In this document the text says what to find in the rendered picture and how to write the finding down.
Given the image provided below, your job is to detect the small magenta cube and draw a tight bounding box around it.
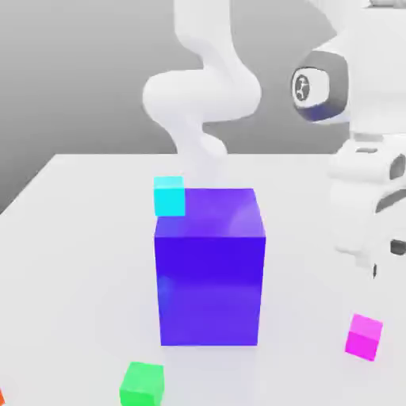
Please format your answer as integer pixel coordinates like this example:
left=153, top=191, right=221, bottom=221
left=344, top=312, right=384, bottom=362

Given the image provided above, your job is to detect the large purple box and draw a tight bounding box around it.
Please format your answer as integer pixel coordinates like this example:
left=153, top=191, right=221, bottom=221
left=154, top=187, right=266, bottom=347

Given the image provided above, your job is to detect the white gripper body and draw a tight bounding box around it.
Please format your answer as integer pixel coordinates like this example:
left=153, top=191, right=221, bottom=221
left=328, top=181, right=406, bottom=266

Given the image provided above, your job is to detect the small cyan cube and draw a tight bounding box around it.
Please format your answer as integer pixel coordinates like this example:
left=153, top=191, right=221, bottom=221
left=153, top=175, right=186, bottom=217

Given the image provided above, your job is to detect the small green cube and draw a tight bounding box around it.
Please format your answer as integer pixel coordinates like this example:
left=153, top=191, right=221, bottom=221
left=119, top=361, right=165, bottom=406

